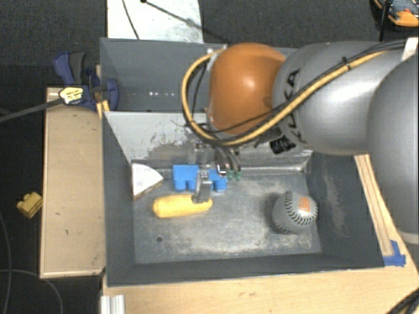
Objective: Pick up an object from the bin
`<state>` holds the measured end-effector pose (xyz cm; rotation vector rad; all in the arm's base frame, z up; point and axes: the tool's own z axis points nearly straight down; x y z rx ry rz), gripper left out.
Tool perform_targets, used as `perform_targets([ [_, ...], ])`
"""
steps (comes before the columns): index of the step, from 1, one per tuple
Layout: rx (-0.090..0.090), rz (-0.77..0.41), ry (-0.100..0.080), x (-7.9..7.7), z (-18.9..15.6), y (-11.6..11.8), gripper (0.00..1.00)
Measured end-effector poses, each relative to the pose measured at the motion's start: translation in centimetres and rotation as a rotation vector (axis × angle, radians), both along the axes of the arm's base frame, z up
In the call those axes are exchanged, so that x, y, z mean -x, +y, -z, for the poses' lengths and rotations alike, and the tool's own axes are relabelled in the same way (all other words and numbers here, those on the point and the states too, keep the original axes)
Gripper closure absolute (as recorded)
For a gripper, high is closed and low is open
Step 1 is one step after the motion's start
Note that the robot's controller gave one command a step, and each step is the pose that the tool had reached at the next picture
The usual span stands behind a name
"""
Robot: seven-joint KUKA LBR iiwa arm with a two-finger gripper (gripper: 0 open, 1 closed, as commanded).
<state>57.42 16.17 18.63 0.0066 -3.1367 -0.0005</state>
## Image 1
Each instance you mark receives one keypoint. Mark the pale wood flat board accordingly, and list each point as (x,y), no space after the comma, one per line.
(73,191)

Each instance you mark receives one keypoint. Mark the yellow toy corn cob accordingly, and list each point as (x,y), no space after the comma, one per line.
(176,206)

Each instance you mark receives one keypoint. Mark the grey baseball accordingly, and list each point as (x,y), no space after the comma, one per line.
(294,212)

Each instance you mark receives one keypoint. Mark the blue toy block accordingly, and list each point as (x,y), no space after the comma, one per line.
(185,177)

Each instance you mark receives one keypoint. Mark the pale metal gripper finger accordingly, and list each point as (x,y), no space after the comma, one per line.
(205,191)
(222,169)

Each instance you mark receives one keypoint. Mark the black cylinder on white bracket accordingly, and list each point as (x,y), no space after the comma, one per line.
(282,145)

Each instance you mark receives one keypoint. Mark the white and brown wedge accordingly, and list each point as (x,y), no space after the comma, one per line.
(144,180)

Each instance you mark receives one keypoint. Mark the grey metal bin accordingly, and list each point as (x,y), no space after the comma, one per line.
(229,240)

